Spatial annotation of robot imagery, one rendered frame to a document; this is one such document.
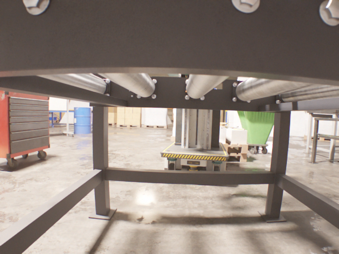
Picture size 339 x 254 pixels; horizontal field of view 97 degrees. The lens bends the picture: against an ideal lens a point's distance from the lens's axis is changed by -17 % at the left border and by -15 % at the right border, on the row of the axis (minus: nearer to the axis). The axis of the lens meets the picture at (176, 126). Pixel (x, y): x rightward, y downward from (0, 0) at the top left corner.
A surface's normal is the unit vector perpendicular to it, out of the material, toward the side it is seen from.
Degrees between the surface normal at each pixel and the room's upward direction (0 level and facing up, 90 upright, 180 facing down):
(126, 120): 90
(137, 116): 90
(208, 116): 90
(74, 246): 0
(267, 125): 100
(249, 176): 90
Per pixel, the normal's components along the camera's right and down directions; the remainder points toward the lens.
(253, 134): -0.15, 0.24
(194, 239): 0.04, -1.00
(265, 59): 0.00, 0.07
